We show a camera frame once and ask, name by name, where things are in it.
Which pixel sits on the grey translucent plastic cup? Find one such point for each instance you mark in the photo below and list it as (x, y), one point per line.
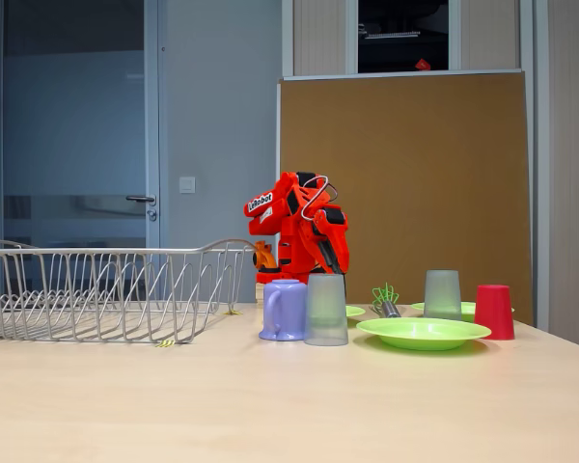
(442, 294)
(325, 313)

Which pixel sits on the purple plastic mug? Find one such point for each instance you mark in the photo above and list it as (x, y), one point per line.
(289, 308)

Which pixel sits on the red plastic cup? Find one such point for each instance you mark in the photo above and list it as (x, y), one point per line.
(494, 313)

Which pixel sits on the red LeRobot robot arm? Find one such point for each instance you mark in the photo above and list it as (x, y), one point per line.
(289, 231)

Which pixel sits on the green plastic plate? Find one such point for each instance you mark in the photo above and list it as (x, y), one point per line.
(354, 311)
(424, 333)
(467, 311)

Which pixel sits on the orange table clamp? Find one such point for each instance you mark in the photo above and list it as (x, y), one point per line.
(263, 258)

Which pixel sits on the wooden base block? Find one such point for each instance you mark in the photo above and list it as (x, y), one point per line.
(259, 294)

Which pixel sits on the brown cork board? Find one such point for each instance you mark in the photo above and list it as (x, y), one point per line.
(487, 144)

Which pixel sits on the small red object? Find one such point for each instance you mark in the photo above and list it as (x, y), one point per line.
(422, 64)

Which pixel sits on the grey glass door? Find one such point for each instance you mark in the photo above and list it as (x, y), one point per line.
(77, 120)

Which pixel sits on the white light switch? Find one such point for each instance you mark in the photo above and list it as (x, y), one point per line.
(187, 184)

